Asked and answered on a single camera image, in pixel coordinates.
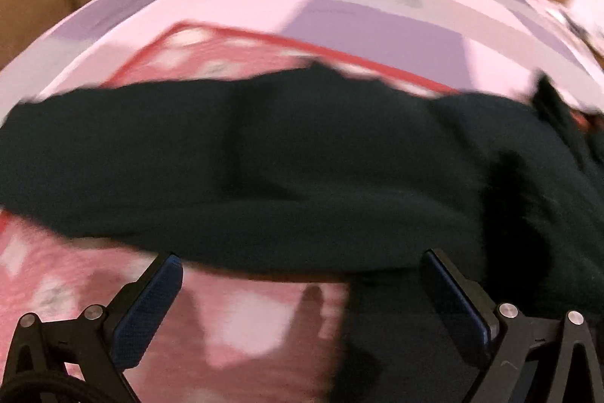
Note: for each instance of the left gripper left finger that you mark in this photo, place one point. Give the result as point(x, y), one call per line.
point(84, 359)

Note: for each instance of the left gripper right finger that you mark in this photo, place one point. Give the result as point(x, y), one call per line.
point(520, 358)

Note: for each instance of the dark navy coat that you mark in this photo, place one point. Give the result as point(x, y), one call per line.
point(306, 172)

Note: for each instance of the purple white checkered bedsheet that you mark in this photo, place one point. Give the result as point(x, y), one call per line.
point(487, 54)

